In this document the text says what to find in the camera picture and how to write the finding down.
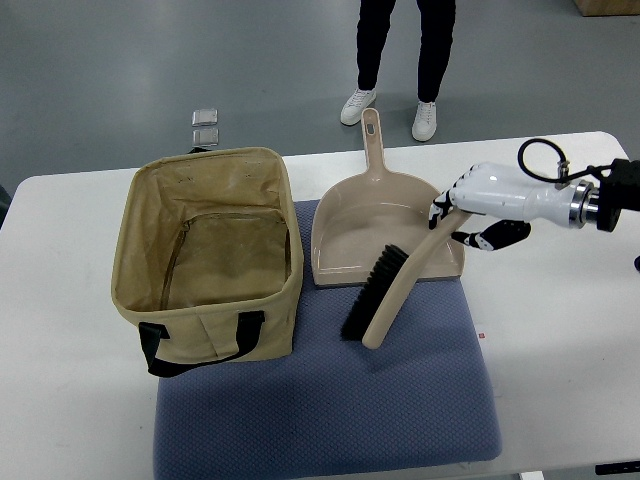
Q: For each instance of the pink plastic dustpan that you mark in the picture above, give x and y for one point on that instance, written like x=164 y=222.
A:
x=359 y=216

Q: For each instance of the pink hand broom black bristles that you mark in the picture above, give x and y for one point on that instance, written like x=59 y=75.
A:
x=389 y=284

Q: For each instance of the yellow canvas bag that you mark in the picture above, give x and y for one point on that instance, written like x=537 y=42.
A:
x=209 y=260

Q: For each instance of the brown cardboard box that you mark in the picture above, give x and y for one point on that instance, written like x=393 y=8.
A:
x=603 y=8

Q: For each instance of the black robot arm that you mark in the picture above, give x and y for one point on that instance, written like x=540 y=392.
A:
x=618 y=190

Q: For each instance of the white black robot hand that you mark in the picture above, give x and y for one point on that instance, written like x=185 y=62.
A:
x=514 y=199

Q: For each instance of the upper metal floor plate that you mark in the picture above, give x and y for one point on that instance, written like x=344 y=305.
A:
x=204 y=117

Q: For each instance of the standing person dark trousers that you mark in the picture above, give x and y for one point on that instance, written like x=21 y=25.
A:
x=430 y=35

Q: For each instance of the blue grey cushion mat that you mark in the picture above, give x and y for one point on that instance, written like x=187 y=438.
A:
x=332 y=407

